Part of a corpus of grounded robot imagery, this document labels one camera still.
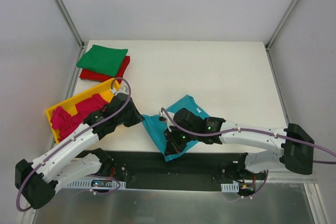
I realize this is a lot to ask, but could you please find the red folded t shirt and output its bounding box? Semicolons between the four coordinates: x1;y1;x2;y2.
79;56;131;82

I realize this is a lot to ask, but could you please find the white slotted cable duct left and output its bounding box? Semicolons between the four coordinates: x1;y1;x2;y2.
65;178;126;190

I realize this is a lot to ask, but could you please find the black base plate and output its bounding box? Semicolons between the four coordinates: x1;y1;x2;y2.
76;148;274;192

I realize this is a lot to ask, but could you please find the aluminium frame post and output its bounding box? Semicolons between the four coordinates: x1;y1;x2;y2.
265;0;301;51
54;0;85;49

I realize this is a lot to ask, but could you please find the white slotted cable duct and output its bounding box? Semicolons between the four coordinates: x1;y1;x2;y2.
220;183;239;193
65;178;126;190

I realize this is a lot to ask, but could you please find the aluminium front rail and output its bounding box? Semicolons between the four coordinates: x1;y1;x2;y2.
267;171;317;184

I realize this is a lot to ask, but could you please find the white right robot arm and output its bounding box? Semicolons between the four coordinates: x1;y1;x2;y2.
159;108;314;179

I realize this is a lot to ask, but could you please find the aluminium frame post left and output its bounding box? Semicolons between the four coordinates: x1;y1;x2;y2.
54;0;85;49

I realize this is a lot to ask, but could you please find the white slotted cable duct right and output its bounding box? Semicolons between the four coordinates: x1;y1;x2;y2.
220;183;239;193

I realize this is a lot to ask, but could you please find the green folded t shirt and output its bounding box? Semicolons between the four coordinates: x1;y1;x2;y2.
76;45;128;77

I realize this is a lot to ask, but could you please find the teal t shirt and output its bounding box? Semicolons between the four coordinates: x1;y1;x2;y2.
141;94;212;162

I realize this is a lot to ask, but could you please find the yellow plastic bin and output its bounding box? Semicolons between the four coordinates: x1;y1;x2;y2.
46;78;120;143

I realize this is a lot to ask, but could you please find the magenta crumpled t shirt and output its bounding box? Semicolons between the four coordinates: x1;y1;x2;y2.
46;93;108;143

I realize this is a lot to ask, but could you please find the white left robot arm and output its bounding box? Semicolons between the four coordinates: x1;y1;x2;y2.
15;93;143;212

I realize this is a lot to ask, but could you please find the aluminium frame post right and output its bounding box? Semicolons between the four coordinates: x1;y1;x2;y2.
265;0;301;51

